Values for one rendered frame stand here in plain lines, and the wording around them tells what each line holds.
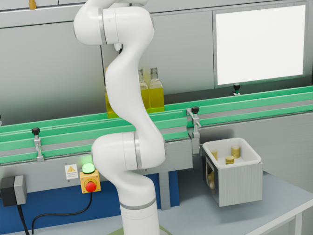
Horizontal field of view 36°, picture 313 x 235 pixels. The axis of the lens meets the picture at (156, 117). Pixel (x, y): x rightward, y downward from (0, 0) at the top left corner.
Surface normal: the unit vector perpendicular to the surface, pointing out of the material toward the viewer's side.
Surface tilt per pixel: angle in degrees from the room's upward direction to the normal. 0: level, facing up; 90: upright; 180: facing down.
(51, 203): 90
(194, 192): 0
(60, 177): 90
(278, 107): 90
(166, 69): 90
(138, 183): 28
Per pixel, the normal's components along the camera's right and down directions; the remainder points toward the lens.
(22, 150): 0.19, 0.35
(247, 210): -0.07, -0.93
